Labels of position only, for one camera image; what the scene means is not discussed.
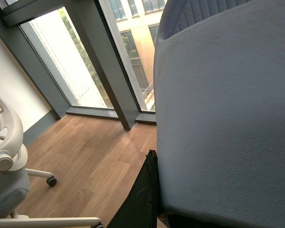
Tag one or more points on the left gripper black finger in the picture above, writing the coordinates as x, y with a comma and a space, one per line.
139, 210

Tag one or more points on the light blue slide sandal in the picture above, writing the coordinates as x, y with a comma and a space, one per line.
219, 85

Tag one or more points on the white grey office chair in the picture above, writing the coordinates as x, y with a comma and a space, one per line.
14, 179

